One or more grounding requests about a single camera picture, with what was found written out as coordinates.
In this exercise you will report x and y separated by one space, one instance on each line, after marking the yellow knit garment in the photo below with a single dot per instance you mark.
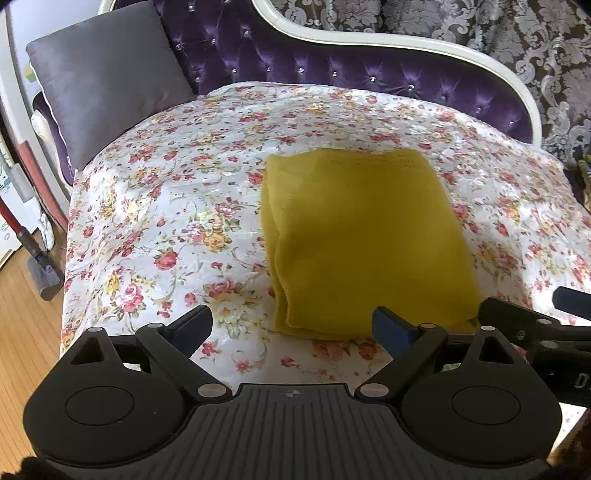
364 240

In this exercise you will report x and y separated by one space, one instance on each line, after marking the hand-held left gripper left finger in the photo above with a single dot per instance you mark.
191 325

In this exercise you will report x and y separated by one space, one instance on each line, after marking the floral bedspread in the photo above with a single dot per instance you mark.
184 184

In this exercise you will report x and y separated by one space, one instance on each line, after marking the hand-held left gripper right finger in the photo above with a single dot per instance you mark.
390 328

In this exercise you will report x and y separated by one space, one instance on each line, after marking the grey damask curtain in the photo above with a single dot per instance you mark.
531 50

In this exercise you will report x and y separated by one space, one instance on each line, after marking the purple tufted sofa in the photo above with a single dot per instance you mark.
300 60

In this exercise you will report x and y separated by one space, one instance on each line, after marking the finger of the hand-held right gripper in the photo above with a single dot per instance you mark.
575 300
517 323

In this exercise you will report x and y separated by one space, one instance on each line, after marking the grey satin pillow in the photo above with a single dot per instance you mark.
106 83

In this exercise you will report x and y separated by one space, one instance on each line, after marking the red and grey vacuum cleaner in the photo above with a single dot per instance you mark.
32 249

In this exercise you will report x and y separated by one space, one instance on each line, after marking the striped woven bag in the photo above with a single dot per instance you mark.
585 180

